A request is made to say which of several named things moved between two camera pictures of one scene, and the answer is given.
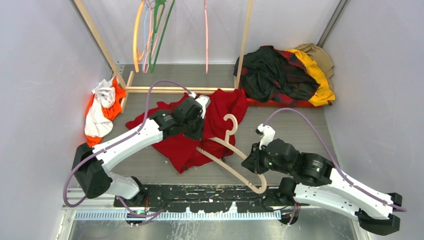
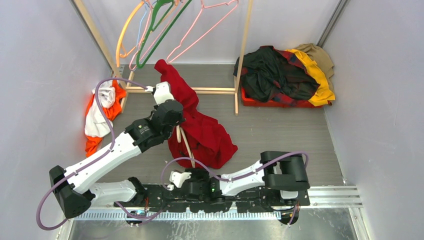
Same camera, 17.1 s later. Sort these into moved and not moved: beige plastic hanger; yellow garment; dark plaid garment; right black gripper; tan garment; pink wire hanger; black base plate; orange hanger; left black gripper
Moved: beige plastic hanger; orange hanger; right black gripper; pink wire hanger; left black gripper
Not moved: yellow garment; dark plaid garment; tan garment; black base plate
